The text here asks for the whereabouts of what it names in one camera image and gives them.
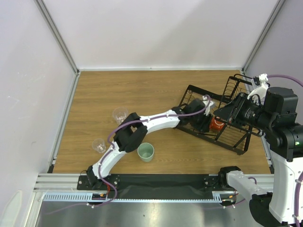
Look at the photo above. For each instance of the small clear glass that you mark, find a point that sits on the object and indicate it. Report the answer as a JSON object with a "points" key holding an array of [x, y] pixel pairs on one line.
{"points": [[99, 145]]}

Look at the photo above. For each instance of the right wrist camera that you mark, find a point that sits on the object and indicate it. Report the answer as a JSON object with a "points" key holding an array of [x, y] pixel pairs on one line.
{"points": [[260, 87]]}

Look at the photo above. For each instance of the green plastic cup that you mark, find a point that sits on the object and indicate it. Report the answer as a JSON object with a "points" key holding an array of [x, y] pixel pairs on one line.
{"points": [[146, 152]]}

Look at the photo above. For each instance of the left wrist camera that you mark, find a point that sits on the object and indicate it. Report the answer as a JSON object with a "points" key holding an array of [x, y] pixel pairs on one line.
{"points": [[208, 104]]}

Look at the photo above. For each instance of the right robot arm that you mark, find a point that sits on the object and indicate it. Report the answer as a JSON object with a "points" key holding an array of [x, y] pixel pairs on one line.
{"points": [[276, 118]]}

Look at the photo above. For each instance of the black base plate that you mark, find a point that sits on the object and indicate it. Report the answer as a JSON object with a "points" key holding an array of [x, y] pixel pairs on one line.
{"points": [[171, 183]]}

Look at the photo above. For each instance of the white cable duct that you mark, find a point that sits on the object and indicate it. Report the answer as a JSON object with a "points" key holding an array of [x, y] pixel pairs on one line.
{"points": [[91, 197]]}

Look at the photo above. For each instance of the large clear faceted glass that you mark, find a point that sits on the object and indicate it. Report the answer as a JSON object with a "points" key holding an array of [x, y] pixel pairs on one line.
{"points": [[120, 114]]}

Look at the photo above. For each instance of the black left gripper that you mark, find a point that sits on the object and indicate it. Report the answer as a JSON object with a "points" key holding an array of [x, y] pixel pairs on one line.
{"points": [[203, 126]]}

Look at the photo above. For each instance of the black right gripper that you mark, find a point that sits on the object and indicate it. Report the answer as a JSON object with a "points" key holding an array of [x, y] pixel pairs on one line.
{"points": [[238, 109]]}

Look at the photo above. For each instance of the orange black mug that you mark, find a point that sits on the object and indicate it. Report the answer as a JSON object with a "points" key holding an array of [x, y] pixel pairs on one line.
{"points": [[216, 124]]}

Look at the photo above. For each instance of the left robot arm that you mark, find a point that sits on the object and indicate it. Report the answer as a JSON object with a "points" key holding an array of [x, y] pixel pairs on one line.
{"points": [[128, 136]]}

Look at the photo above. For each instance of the black wire dish rack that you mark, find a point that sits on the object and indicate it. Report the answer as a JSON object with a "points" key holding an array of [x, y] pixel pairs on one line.
{"points": [[234, 137]]}

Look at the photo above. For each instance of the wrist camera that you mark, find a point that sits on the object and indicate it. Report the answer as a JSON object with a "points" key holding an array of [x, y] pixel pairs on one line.
{"points": [[208, 104], [260, 87]]}

